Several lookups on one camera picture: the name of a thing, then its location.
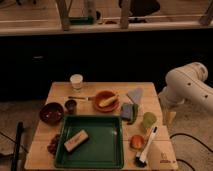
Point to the orange bowl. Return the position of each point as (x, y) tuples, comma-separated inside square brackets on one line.
[(104, 95)]

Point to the dark brown bowl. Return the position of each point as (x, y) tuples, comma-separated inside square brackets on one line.
[(52, 113)]

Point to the wooden block eraser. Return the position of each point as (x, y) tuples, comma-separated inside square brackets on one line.
[(76, 140)]

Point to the white paper cup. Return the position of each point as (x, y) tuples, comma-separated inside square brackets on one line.
[(76, 81)]

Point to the bunch of dark grapes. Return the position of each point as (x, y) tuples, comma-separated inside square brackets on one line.
[(52, 147)]

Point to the green plastic tray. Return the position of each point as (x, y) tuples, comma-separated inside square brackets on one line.
[(102, 150)]

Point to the white dish brush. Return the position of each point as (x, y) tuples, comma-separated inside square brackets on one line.
[(141, 156)]

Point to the black pole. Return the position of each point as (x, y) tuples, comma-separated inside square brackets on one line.
[(17, 145)]

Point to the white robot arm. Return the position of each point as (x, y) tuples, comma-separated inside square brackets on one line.
[(187, 83)]

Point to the small dark metal cup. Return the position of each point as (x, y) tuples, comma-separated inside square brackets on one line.
[(71, 106)]

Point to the grey blue cloth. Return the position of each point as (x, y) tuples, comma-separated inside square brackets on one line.
[(135, 95)]

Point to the light green cup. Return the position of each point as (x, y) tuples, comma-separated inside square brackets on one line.
[(149, 119)]

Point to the red apple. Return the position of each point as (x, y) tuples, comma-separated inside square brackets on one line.
[(137, 142)]

